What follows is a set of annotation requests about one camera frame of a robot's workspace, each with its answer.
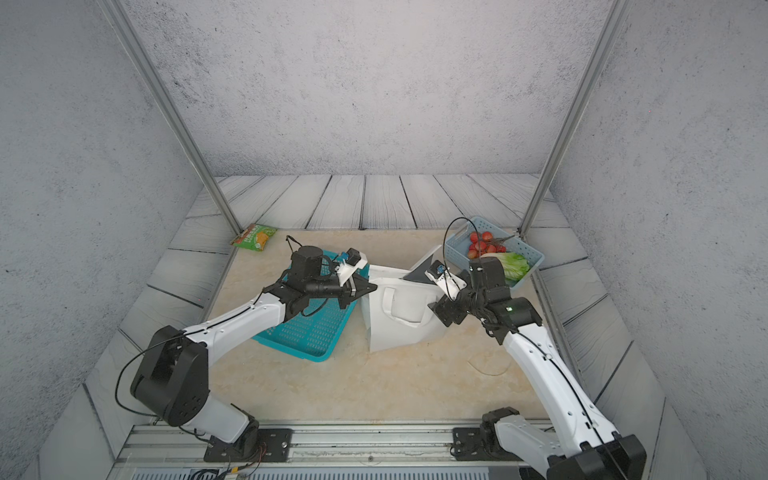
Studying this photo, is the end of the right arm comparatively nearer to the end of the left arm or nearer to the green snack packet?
the end of the left arm

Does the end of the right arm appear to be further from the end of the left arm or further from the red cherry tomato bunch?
the red cherry tomato bunch

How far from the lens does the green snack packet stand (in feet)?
3.83

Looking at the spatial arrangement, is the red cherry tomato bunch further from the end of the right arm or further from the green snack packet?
the green snack packet

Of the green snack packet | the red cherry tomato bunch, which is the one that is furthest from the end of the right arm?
the green snack packet
